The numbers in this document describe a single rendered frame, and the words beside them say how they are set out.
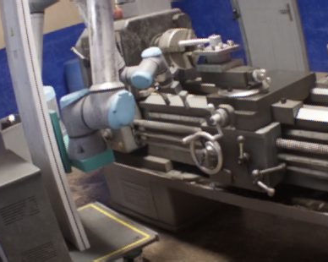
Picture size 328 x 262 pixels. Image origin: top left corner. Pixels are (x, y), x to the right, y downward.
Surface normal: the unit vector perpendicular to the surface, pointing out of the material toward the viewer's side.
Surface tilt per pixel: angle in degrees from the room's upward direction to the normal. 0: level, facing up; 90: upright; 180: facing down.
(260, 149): 90
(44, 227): 90
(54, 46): 90
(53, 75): 90
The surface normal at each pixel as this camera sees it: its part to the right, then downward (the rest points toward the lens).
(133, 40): 0.62, 0.09
